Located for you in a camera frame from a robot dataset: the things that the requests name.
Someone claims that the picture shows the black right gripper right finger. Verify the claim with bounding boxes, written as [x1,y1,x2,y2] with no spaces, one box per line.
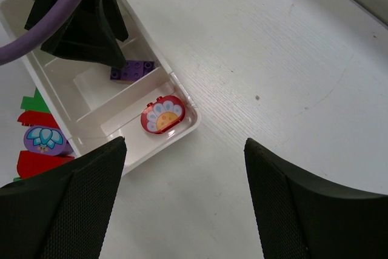
[244,138,387,258]

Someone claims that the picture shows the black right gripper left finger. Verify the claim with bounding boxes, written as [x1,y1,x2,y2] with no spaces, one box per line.
[1,136,127,258]

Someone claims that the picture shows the purple studded lego brick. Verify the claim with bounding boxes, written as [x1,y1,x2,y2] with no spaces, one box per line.
[110,60,155,83]

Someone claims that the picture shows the red double half-round lego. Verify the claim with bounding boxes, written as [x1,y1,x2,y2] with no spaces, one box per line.
[16,150,75,179]

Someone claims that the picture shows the purple oval flower lego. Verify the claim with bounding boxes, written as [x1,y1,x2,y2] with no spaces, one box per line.
[23,126,68,156]

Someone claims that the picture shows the green lego plates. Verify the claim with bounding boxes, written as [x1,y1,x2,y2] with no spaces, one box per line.
[21,87,50,113]

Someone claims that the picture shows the red half-round lego brick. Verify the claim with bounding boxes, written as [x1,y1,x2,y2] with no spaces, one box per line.
[18,110,59,129]

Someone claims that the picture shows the red oval flower lego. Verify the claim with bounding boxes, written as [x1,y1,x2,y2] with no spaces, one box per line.
[140,95,186,135]

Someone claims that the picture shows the white three-compartment tray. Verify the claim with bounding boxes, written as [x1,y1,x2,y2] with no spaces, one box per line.
[0,0,202,176]

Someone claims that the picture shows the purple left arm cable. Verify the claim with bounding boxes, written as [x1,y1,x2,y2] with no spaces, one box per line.
[0,0,101,66]

